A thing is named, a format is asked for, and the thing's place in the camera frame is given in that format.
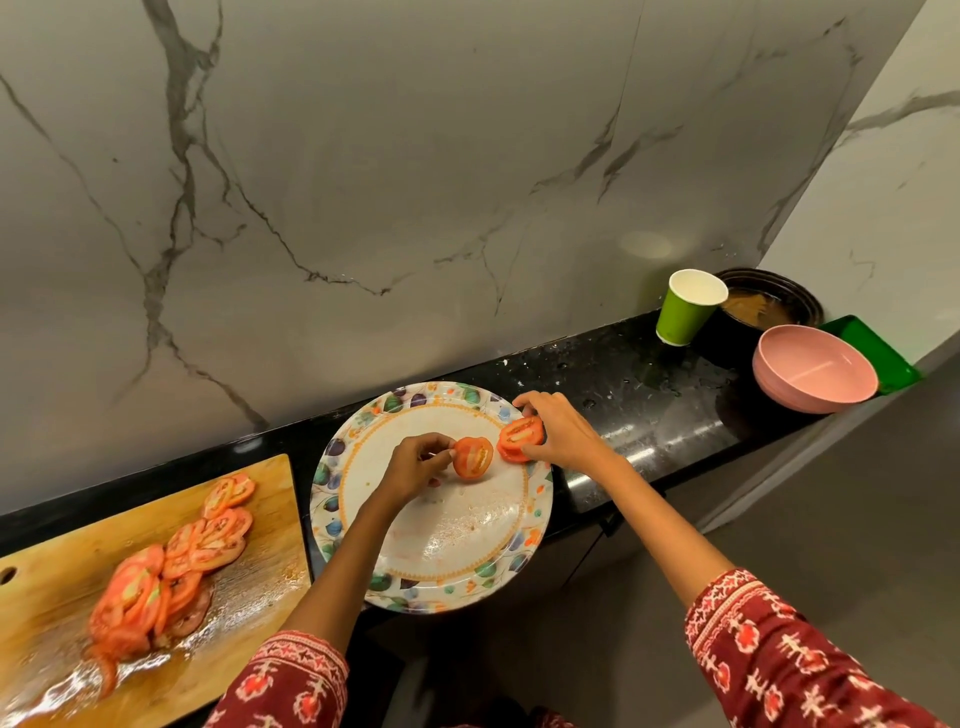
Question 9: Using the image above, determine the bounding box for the pile of tomato slices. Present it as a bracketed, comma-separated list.
[83, 473, 258, 699]

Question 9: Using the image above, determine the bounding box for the red patterned sleeve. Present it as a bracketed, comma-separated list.
[683, 568, 950, 728]
[203, 629, 351, 728]

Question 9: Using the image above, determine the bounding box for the brown lower cabinet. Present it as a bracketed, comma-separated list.
[367, 427, 826, 676]

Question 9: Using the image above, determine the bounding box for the person's left forearm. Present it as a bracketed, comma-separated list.
[281, 491, 406, 654]

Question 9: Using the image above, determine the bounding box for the dark cooking pot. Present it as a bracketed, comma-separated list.
[697, 267, 825, 361]

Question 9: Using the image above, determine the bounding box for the red patterned left sleeve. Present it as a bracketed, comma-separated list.
[203, 629, 351, 728]

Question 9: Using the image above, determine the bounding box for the green plastic tray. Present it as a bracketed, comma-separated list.
[818, 314, 924, 397]

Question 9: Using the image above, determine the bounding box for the person's right forearm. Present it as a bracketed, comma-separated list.
[592, 453, 736, 609]

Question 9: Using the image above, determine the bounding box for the person's right hand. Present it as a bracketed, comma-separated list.
[512, 390, 624, 475]

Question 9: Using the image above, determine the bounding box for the wooden cutting board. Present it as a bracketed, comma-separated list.
[0, 453, 313, 728]

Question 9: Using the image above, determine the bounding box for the person's left hand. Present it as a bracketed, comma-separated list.
[372, 432, 459, 515]

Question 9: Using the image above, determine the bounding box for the red patterned right sleeve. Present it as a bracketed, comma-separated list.
[683, 568, 950, 728]

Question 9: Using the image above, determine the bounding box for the floral rimmed plate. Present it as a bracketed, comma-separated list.
[309, 380, 555, 616]

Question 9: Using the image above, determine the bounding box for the green paper cup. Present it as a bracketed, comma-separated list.
[655, 268, 730, 348]

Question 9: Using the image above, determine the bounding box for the pink bowl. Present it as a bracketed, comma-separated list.
[752, 323, 880, 415]

